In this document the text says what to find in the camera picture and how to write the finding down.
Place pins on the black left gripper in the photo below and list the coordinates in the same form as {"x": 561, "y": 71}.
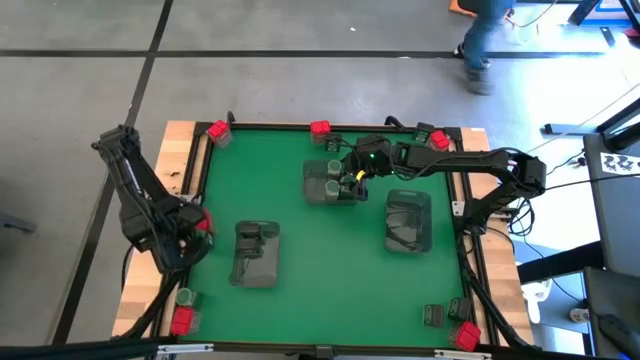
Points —
{"x": 180, "y": 247}

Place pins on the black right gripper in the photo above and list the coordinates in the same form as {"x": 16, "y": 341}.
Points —
{"x": 377, "y": 155}

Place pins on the red-lid patterned paprika tin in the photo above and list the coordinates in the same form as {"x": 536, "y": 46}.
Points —
{"x": 218, "y": 131}
{"x": 182, "y": 320}
{"x": 466, "y": 335}
{"x": 206, "y": 223}
{"x": 440, "y": 139}
{"x": 320, "y": 128}

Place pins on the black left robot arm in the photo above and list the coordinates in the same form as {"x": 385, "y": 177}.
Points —
{"x": 132, "y": 170}

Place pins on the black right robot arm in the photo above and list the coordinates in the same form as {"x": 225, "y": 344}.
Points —
{"x": 460, "y": 160}

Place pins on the smoky clear plastic bin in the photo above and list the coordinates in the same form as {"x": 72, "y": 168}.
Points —
{"x": 407, "y": 225}
{"x": 315, "y": 192}
{"x": 265, "y": 272}

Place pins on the wooden table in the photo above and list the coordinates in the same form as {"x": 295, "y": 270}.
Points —
{"x": 137, "y": 312}

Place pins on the green table mat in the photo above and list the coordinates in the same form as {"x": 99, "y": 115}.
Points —
{"x": 325, "y": 280}

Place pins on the aluminium extrusion bar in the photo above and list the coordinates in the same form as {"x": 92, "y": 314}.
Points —
{"x": 185, "y": 349}
{"x": 462, "y": 355}

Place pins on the black rig beam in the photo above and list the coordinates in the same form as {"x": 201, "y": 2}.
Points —
{"x": 75, "y": 350}

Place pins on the grey chair foot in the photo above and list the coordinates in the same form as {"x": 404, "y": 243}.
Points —
{"x": 15, "y": 223}

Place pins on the person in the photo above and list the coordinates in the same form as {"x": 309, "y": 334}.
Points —
{"x": 480, "y": 35}

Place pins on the orange board with black disc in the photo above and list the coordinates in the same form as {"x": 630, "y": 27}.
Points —
{"x": 453, "y": 7}

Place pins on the white handheld device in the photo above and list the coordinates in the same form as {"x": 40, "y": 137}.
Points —
{"x": 532, "y": 300}

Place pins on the black desk crossbar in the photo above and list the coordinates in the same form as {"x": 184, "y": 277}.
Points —
{"x": 560, "y": 262}

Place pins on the white power adapter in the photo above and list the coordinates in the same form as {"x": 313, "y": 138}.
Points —
{"x": 580, "y": 315}

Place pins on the white sheet with black marks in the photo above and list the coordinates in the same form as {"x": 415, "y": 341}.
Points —
{"x": 620, "y": 162}

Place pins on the black desk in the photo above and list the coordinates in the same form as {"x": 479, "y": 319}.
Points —
{"x": 620, "y": 225}

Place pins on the dark grey desk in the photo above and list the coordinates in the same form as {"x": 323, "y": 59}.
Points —
{"x": 610, "y": 295}

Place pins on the black computer mouse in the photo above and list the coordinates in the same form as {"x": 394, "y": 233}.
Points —
{"x": 617, "y": 330}

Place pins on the black frame hook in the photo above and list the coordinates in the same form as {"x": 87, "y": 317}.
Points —
{"x": 394, "y": 121}
{"x": 230, "y": 118}

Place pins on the silver corner bracket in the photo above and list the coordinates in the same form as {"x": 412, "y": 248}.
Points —
{"x": 457, "y": 208}

